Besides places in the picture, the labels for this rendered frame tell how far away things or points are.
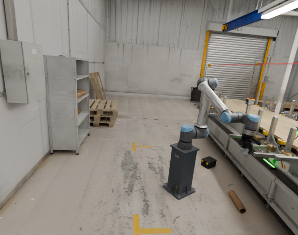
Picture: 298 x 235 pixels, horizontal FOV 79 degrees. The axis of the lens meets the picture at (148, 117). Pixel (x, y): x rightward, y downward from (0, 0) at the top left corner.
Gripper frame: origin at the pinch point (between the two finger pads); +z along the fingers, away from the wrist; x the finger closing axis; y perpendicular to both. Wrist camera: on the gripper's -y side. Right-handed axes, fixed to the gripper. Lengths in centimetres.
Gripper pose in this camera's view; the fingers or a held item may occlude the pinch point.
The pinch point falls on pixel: (246, 155)
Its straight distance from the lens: 184.7
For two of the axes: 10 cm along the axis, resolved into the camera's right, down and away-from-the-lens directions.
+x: -0.1, 2.7, -9.6
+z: -0.8, 9.6, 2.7
